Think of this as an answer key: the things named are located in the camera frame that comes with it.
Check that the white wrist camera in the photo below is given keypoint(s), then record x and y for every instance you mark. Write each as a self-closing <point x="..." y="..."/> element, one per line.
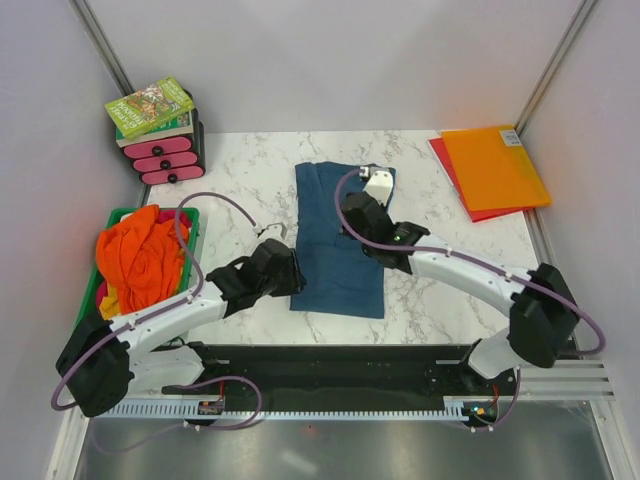
<point x="277" y="231"/>
<point x="379" y="183"/>

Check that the orange shirt in bin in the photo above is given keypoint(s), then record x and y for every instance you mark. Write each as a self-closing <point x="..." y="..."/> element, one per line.
<point x="140" y="255"/>

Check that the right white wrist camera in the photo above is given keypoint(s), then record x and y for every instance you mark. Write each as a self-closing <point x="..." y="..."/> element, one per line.
<point x="379" y="183"/>

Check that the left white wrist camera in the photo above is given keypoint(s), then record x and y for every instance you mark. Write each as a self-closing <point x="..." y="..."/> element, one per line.
<point x="277" y="231"/>

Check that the black pink drawer organizer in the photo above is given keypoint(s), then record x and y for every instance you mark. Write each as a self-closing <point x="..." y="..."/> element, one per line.
<point x="170" y="160"/>

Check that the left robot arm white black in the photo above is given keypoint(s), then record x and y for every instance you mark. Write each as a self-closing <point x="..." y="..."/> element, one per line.
<point x="96" y="364"/>

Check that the blue polo shirt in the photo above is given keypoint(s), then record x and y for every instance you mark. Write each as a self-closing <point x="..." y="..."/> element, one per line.
<point x="340" y="278"/>

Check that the dark green book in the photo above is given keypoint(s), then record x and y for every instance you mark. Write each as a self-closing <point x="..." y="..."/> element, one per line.
<point x="182" y="125"/>

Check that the yellow shirt in bin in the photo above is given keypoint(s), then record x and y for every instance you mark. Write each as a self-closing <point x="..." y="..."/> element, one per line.
<point x="109" y="305"/>

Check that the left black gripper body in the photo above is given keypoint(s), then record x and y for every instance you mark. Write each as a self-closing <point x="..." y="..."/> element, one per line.
<point x="287" y="283"/>

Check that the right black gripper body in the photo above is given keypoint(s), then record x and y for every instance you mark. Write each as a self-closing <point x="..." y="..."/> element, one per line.
<point x="366" y="251"/>

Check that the orange plastic folder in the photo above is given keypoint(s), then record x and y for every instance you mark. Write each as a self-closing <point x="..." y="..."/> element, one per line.
<point x="494" y="169"/>

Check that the grey slotted cable duct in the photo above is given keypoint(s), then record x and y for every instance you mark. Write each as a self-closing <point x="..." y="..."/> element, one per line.
<point x="183" y="408"/>

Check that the light green book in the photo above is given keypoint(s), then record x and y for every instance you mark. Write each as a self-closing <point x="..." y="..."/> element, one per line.
<point x="144" y="110"/>

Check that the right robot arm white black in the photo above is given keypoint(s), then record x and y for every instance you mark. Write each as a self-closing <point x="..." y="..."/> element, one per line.
<point x="538" y="303"/>

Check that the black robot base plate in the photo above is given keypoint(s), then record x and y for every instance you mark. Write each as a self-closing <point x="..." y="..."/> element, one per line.
<point x="323" y="379"/>

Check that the red plastic folder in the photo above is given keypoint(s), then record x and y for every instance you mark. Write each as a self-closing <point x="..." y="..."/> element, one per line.
<point x="438" y="146"/>

